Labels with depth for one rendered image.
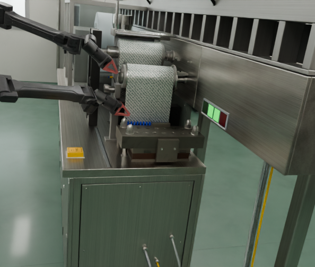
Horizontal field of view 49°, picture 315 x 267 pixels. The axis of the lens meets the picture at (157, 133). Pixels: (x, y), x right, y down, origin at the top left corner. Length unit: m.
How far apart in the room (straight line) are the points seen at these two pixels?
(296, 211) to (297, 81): 0.49
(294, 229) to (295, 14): 0.73
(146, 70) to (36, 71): 5.69
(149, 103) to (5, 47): 5.74
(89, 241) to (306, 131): 1.09
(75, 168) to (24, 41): 5.85
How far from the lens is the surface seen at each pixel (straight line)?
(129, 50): 1.92
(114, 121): 1.82
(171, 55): 2.03
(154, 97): 1.74
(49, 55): 7.26
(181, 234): 1.83
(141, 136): 1.57
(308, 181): 1.29
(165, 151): 1.61
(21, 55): 7.29
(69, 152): 1.63
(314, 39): 1.05
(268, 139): 1.17
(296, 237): 1.39
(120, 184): 1.59
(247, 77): 1.30
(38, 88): 1.50
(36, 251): 2.55
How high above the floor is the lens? 1.55
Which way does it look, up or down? 19 degrees down
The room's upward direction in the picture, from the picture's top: 6 degrees clockwise
